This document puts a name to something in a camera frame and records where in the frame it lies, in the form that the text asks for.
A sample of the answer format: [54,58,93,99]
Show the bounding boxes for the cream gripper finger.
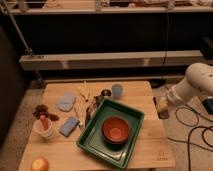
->
[156,97,168,112]

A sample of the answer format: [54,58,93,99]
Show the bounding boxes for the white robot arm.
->
[156,63,213,112]

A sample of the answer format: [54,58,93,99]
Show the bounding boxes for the metal stand pole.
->
[1,0,43,59]

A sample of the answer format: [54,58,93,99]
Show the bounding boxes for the dark grape bunch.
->
[33,104,59,121]

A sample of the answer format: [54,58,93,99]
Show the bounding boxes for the light blue cloth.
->
[56,93,76,112]

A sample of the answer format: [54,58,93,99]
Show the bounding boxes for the green plastic tray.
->
[76,99,144,169]

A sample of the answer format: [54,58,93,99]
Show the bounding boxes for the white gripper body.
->
[166,81,194,106]

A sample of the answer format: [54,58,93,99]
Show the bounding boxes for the blue sponge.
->
[59,117,79,137]

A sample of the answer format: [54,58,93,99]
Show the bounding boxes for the white shelf rail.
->
[19,50,213,71]

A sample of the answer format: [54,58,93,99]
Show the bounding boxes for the orange bowl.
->
[102,116,130,144]

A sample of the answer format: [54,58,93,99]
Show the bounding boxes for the red apple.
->
[31,157,49,171]

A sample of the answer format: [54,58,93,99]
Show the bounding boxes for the yellow banana toy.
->
[78,82,90,102]

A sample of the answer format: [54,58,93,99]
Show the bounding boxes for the black scissors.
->
[85,95,103,124]

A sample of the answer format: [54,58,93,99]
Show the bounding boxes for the white cup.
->
[33,119,54,139]

